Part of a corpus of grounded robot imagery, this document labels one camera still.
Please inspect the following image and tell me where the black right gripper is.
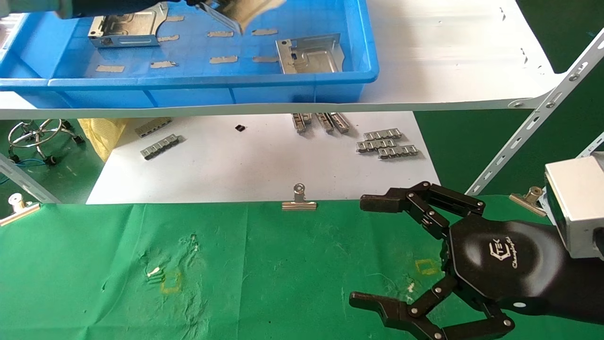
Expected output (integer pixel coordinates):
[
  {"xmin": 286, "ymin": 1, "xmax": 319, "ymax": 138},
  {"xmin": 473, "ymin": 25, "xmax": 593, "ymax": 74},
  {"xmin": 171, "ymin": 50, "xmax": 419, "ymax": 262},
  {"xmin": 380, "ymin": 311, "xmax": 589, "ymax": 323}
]
[{"xmin": 349, "ymin": 181, "xmax": 569, "ymax": 340}]

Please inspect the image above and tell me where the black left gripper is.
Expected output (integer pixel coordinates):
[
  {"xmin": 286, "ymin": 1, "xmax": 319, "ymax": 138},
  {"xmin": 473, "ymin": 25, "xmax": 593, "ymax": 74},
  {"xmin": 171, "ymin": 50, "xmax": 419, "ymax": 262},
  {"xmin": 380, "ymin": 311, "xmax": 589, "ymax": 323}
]
[{"xmin": 71, "ymin": 0, "xmax": 213, "ymax": 18}]

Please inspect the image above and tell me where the stamped metal bracket part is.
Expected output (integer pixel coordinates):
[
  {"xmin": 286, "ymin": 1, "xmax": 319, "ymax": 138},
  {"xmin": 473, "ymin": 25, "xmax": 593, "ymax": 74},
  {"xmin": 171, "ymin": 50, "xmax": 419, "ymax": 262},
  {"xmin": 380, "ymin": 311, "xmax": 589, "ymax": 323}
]
[
  {"xmin": 88, "ymin": 2, "xmax": 169, "ymax": 49},
  {"xmin": 196, "ymin": 0, "xmax": 287, "ymax": 34},
  {"xmin": 276, "ymin": 34, "xmax": 345, "ymax": 75}
]

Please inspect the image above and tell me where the blue plastic bin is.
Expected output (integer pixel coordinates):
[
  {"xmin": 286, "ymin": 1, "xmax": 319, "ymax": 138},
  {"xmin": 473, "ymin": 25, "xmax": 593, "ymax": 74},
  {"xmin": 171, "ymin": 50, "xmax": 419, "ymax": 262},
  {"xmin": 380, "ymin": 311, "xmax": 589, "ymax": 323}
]
[{"xmin": 0, "ymin": 0, "xmax": 379, "ymax": 108}]

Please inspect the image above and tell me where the silver binder clip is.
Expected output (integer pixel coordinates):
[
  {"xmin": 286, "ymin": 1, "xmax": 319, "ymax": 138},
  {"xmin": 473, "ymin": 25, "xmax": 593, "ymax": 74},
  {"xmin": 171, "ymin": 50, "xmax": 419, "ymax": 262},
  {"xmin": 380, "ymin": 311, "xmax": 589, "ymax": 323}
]
[
  {"xmin": 509, "ymin": 187, "xmax": 548, "ymax": 218},
  {"xmin": 0, "ymin": 194, "xmax": 41, "ymax": 227},
  {"xmin": 282, "ymin": 184, "xmax": 318, "ymax": 211}
]

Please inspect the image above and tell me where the green table cloth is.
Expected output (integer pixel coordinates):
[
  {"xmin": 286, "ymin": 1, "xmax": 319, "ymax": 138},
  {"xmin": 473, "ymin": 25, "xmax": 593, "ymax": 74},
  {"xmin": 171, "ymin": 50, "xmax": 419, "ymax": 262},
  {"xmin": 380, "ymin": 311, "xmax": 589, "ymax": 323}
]
[{"xmin": 0, "ymin": 195, "xmax": 604, "ymax": 340}]

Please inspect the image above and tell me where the yellow cloth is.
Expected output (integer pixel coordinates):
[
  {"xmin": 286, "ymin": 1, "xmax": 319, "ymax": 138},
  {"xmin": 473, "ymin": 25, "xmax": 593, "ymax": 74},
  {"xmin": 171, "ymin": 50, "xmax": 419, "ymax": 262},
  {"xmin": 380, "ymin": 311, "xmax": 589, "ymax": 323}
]
[{"xmin": 78, "ymin": 118, "xmax": 128, "ymax": 162}]

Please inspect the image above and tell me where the white lower shelf board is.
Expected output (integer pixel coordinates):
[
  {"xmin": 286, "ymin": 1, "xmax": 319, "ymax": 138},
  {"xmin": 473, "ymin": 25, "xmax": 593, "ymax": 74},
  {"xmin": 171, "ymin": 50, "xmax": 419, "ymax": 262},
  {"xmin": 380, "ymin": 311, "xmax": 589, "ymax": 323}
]
[{"xmin": 86, "ymin": 112, "xmax": 441, "ymax": 204}]

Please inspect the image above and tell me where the white shelf board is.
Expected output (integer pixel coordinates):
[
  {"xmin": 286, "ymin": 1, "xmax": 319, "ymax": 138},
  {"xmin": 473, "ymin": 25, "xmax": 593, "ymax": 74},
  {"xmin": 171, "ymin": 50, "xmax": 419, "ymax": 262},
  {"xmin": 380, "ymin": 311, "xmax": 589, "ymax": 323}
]
[
  {"xmin": 0, "ymin": 0, "xmax": 567, "ymax": 120},
  {"xmin": 86, "ymin": 112, "xmax": 441, "ymax": 204}
]

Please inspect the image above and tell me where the chrome chair base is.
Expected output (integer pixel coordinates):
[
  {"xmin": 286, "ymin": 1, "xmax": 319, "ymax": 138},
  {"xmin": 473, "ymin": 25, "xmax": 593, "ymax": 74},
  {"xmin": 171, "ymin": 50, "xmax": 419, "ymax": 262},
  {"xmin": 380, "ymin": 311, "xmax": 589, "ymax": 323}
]
[{"xmin": 7, "ymin": 119, "xmax": 85, "ymax": 166}]

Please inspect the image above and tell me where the white slotted angle post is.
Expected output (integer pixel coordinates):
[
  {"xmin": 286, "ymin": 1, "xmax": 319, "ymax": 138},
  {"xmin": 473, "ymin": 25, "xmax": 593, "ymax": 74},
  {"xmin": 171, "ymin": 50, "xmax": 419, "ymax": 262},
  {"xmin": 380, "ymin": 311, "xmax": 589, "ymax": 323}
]
[
  {"xmin": 0, "ymin": 153, "xmax": 62, "ymax": 204},
  {"xmin": 573, "ymin": 132, "xmax": 604, "ymax": 159},
  {"xmin": 465, "ymin": 28, "xmax": 604, "ymax": 196}
]

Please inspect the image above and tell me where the blue cable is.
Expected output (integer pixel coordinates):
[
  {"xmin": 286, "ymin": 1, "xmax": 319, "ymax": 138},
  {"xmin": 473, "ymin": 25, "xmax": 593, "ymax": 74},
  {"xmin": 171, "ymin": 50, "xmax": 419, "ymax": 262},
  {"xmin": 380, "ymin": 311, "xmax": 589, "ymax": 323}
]
[{"xmin": 0, "ymin": 159, "xmax": 48, "ymax": 186}]

